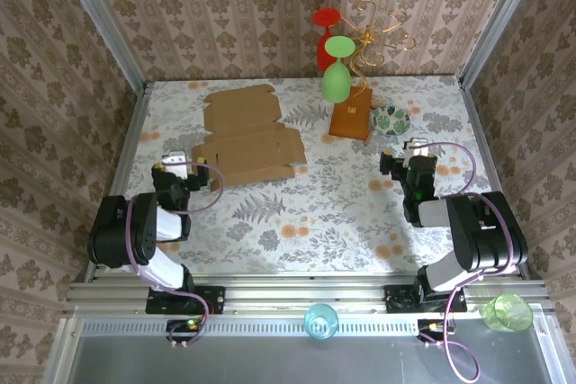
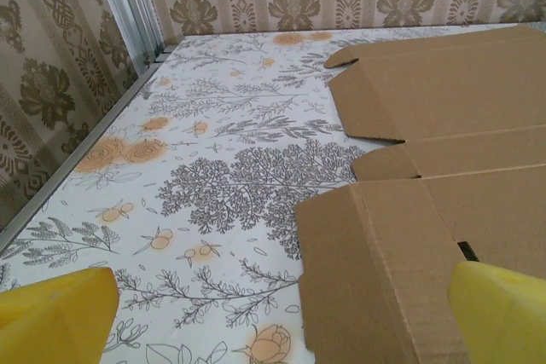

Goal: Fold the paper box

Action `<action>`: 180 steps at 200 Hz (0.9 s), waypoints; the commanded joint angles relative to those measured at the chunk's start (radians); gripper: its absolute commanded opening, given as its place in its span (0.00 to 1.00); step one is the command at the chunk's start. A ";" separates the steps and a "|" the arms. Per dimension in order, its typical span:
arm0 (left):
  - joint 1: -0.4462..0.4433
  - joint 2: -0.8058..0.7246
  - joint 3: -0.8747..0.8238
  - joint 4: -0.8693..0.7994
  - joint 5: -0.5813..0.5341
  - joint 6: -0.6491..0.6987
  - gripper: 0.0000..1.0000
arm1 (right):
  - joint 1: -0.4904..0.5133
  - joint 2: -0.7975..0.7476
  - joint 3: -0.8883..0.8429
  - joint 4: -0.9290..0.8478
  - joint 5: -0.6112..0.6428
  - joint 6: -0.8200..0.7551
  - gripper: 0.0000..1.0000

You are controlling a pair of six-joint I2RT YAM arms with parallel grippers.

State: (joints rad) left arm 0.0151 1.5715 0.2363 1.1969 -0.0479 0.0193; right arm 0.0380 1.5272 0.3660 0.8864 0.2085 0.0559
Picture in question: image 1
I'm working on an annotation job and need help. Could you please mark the right small black connector board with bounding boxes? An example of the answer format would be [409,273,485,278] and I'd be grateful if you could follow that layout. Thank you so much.
[417,317,454,341]

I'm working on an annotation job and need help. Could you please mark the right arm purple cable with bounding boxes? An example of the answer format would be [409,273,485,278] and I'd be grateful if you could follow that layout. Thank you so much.
[416,140,519,383]

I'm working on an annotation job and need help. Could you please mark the aluminium table edge rail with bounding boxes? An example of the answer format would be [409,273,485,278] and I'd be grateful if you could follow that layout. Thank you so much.
[84,81,150,284]
[457,76,533,279]

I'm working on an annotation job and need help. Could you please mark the blue plastic cup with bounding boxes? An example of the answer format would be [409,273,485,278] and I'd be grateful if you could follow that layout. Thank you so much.
[303,302,339,341]

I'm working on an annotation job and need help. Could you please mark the green wine glass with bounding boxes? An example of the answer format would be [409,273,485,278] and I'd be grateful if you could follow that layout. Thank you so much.
[320,35,356,104]

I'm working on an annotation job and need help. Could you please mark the green plastic cup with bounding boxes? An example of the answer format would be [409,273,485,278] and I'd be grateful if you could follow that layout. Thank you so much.
[481,292,535,335]

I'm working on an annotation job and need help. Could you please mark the small black connector board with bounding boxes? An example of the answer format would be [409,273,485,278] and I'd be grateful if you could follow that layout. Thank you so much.
[417,317,454,341]
[166,317,204,343]

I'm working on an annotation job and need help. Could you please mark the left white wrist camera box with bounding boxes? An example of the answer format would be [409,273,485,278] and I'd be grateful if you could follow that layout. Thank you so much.
[160,149,189,178]

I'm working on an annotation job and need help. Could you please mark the aluminium mounting rail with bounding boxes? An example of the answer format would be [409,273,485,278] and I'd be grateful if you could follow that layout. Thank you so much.
[65,279,551,316]

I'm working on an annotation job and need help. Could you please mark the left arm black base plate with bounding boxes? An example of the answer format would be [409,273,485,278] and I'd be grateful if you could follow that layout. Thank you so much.
[145,285,227,316]

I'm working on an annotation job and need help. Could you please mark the leaf pattern ceramic bowl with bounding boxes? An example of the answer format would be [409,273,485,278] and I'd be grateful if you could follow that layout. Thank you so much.
[369,104,411,138]

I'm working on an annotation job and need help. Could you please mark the aluminium frame post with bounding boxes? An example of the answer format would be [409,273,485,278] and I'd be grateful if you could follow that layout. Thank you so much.
[458,0,548,88]
[50,0,150,94]

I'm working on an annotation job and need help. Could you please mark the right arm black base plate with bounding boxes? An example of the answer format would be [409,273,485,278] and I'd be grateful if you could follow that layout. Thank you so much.
[384,284,468,314]

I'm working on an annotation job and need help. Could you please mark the gold wire rack wooden base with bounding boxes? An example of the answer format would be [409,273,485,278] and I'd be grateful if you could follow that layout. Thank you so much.
[328,0,418,147]

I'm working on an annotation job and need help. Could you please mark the red wine glass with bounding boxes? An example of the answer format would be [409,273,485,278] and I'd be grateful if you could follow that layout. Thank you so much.
[312,7,346,73]

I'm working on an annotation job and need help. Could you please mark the left small black connector board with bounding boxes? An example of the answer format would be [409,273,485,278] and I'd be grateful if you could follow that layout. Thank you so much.
[166,317,204,343]

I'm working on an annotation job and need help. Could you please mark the perforated grey metal panel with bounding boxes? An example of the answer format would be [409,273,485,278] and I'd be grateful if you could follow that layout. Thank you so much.
[57,314,560,384]

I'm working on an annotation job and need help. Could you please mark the brown cardboard paper box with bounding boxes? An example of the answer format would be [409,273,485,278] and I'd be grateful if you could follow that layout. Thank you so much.
[191,82,309,189]

